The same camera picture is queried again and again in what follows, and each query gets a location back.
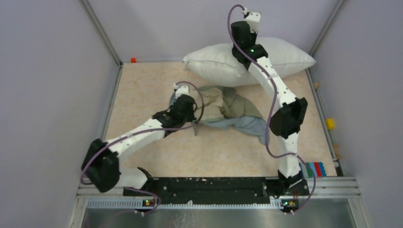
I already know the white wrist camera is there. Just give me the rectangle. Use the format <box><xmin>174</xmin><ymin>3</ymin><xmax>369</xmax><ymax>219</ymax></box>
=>
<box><xmin>173</xmin><ymin>84</ymin><xmax>190</xmax><ymax>99</ymax></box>
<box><xmin>242</xmin><ymin>8</ymin><xmax>261</xmax><ymax>34</ymax></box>

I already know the small yellow block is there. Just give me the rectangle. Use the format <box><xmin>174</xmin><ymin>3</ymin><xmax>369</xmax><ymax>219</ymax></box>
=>
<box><xmin>325</xmin><ymin>118</ymin><xmax>335</xmax><ymax>130</ymax></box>

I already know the grey-blue and beige pillowcase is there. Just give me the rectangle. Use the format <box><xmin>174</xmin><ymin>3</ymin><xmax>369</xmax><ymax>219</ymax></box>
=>
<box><xmin>189</xmin><ymin>85</ymin><xmax>267</xmax><ymax>145</ymax></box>

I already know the multicolour toy brick stack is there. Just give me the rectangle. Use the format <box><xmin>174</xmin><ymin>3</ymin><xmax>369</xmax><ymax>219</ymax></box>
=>
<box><xmin>299</xmin><ymin>162</ymin><xmax>327</xmax><ymax>178</ymax></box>

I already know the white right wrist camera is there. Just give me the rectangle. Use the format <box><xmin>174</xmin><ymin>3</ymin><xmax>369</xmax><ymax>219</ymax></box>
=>
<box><xmin>242</xmin><ymin>8</ymin><xmax>261</xmax><ymax>34</ymax></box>

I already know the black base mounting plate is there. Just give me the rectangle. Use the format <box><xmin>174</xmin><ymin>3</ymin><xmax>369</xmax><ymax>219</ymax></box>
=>
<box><xmin>123</xmin><ymin>177</ymin><xmax>309</xmax><ymax>205</ymax></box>

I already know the white pillow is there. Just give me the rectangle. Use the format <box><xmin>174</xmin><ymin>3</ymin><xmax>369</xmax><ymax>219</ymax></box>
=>
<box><xmin>182</xmin><ymin>37</ymin><xmax>317</xmax><ymax>87</ymax></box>

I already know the aluminium frame rail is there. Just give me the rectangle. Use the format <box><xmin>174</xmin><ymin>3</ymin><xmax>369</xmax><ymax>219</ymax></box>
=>
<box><xmin>77</xmin><ymin>177</ymin><xmax>361</xmax><ymax>212</ymax></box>

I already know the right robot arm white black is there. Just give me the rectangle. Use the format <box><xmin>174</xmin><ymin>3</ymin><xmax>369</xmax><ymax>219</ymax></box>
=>
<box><xmin>227</xmin><ymin>21</ymin><xmax>307</xmax><ymax>196</ymax></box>

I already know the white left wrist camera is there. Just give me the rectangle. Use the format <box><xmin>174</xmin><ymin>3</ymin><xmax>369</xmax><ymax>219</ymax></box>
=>
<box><xmin>173</xmin><ymin>84</ymin><xmax>190</xmax><ymax>99</ymax></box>

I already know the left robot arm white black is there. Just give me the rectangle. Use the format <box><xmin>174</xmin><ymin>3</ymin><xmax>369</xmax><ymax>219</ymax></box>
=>
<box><xmin>81</xmin><ymin>95</ymin><xmax>197</xmax><ymax>193</ymax></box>

